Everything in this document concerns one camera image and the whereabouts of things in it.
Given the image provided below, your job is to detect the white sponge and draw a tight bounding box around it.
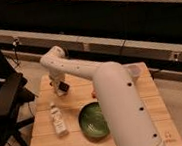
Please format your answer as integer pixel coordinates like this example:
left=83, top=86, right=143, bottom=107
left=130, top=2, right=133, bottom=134
left=54, top=88, right=68, bottom=96

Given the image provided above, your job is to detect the green bowl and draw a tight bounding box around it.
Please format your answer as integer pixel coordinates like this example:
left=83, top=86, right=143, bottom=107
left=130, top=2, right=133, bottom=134
left=78, top=102, right=110, bottom=141

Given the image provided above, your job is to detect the orange carrot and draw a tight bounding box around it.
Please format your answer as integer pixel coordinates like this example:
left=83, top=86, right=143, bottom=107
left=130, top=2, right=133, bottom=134
left=91, top=90, right=97, bottom=98

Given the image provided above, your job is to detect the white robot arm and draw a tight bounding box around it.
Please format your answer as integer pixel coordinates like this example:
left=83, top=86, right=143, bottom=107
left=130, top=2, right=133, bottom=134
left=40, top=46, right=166, bottom=146

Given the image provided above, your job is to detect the white small bottle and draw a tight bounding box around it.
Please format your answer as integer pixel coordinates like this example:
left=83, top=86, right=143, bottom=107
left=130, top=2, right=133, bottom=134
left=49, top=103, right=68, bottom=136

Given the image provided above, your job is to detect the black eraser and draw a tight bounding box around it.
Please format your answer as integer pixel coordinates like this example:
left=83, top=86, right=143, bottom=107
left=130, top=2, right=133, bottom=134
left=58, top=81, right=69, bottom=92

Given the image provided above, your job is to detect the black office chair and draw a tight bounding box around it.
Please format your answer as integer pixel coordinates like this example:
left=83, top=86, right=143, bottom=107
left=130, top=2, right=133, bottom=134
left=0, top=50, right=35, bottom=146

